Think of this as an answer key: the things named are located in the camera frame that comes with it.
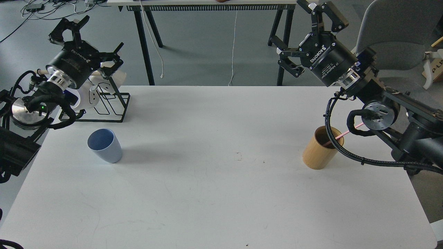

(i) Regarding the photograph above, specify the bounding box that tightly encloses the black trestle background table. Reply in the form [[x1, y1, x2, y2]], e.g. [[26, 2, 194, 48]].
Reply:
[[107, 0, 310, 86]]

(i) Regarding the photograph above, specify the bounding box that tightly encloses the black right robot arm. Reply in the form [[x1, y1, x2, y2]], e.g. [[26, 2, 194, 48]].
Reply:
[[270, 0, 442, 175]]

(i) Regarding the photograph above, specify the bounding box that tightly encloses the white hanging cable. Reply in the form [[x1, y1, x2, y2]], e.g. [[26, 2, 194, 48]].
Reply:
[[228, 10, 238, 86]]

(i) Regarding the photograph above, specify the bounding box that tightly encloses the black wire mug rack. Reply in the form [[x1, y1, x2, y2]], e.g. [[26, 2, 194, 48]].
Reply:
[[64, 78, 131, 123]]

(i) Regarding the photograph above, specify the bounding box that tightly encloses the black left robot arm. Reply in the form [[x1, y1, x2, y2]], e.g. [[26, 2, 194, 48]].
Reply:
[[1, 16, 123, 183]]

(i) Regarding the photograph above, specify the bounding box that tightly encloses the white round mug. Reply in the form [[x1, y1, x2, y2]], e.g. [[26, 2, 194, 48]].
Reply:
[[65, 81, 100, 112]]

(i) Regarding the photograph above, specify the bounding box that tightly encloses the pink chopstick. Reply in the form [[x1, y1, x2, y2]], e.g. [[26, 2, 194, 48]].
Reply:
[[322, 122, 364, 147]]

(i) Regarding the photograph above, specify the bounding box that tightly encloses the floor cable bundle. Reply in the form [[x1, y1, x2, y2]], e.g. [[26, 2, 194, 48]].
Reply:
[[0, 0, 108, 44]]

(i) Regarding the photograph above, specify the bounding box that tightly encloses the blue cup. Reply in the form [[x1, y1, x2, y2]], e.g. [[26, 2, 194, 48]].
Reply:
[[87, 129, 123, 163]]

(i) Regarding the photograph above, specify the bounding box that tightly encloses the white wooden stand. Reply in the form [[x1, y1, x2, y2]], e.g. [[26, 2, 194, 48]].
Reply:
[[422, 48, 443, 90]]

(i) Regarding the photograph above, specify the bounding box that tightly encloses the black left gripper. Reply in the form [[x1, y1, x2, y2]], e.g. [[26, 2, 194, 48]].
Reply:
[[46, 15, 124, 90]]

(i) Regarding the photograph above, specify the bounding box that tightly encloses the white square mug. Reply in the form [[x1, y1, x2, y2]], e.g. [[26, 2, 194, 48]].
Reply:
[[89, 70, 127, 94]]

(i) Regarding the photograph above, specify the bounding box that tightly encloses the grey office chair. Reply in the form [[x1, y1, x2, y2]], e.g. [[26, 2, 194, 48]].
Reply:
[[353, 0, 442, 71]]

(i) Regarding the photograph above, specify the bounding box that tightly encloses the bamboo cup holder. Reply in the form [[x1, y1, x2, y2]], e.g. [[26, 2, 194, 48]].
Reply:
[[302, 126, 337, 170]]

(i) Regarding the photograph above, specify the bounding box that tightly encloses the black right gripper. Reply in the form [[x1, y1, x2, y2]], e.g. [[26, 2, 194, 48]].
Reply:
[[269, 0, 358, 86]]

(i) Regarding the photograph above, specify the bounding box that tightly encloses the white cable with plug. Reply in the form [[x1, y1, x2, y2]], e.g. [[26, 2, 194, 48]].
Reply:
[[139, 0, 164, 79]]

